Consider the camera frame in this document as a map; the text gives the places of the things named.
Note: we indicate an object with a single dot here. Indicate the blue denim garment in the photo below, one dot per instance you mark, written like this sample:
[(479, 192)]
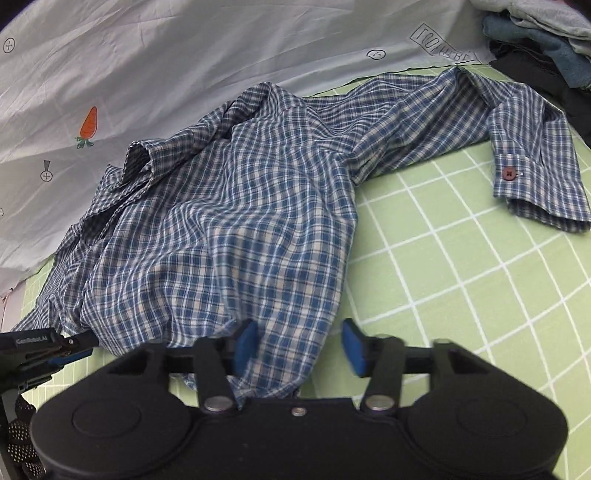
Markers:
[(531, 39)]

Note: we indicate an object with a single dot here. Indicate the black garment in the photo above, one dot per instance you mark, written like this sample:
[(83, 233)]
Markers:
[(545, 87)]

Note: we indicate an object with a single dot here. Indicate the person's left hand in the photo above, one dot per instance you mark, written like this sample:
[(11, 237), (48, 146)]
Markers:
[(25, 438)]

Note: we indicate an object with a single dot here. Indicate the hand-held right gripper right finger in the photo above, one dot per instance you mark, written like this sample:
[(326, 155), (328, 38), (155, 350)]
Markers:
[(353, 347)]

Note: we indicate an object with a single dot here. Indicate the blue plaid shirt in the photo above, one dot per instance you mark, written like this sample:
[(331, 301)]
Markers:
[(231, 207)]

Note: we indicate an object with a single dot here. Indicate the white carrot print sheet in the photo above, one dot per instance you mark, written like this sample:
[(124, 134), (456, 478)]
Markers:
[(184, 55)]

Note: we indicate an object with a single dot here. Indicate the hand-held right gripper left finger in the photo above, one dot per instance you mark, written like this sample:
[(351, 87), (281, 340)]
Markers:
[(244, 347)]

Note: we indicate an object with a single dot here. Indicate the grey garment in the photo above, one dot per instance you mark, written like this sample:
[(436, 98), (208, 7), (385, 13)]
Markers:
[(549, 21)]

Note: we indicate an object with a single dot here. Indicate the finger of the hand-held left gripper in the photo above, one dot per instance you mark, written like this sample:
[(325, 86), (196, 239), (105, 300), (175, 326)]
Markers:
[(76, 344)]

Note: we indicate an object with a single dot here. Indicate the green checked bed sheet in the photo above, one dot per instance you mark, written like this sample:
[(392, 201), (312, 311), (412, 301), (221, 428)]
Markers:
[(461, 277)]

